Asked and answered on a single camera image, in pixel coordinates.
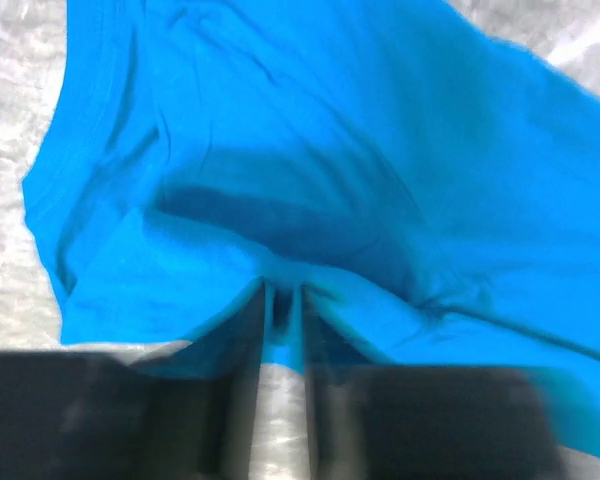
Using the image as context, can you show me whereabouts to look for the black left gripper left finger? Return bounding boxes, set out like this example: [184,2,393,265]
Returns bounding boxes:
[0,289,270,479]

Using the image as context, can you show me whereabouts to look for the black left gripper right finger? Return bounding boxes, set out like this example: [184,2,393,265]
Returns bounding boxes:
[300,290,563,479]

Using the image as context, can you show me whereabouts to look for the bright blue t shirt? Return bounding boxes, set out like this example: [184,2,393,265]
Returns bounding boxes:
[23,1,600,457]

